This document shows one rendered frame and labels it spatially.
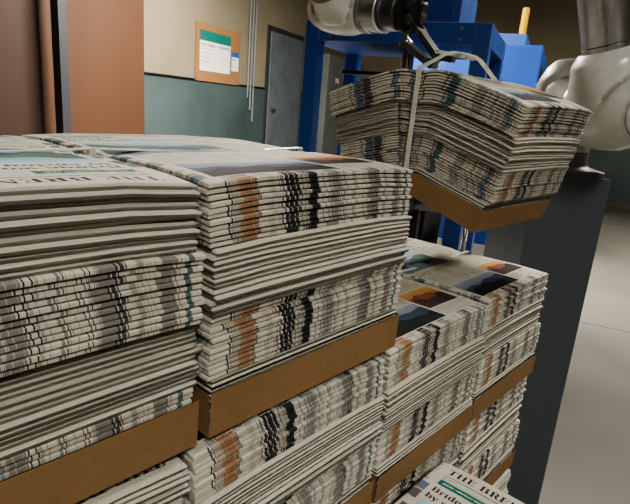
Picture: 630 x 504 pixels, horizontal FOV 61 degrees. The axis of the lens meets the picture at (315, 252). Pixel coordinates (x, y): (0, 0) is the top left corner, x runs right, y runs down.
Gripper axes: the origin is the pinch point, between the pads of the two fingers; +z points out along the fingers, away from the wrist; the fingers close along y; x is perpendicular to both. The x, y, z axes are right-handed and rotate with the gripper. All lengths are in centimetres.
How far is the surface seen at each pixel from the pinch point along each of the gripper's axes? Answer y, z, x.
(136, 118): 81, -431, -160
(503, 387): 66, 25, 4
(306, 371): 41, 25, 62
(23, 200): 22, 24, 87
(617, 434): 130, 30, -116
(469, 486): 67, 33, 32
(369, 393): 49, 25, 50
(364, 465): 59, 26, 49
